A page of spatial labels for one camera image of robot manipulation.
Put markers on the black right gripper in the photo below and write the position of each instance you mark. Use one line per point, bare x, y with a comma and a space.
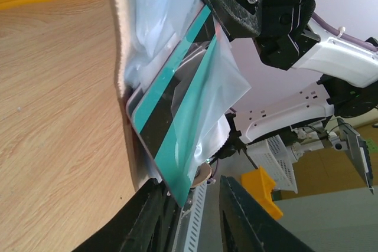
280, 27

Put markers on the beige leather card holder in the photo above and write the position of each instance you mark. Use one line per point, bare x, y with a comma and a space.
144, 38

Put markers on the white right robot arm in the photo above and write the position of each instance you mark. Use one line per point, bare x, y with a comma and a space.
347, 88

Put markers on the white perforated basket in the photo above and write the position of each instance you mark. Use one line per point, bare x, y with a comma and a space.
272, 155

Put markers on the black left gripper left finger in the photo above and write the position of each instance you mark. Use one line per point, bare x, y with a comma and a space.
147, 222

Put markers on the yellow bin on floor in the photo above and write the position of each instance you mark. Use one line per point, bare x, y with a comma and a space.
260, 186

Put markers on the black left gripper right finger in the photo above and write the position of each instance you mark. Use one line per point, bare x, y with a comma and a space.
247, 226

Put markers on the teal black-stripe credit card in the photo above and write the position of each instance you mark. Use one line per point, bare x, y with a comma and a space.
167, 118

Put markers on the white slotted cable duct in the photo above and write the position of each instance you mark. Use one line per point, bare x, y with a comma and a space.
189, 223

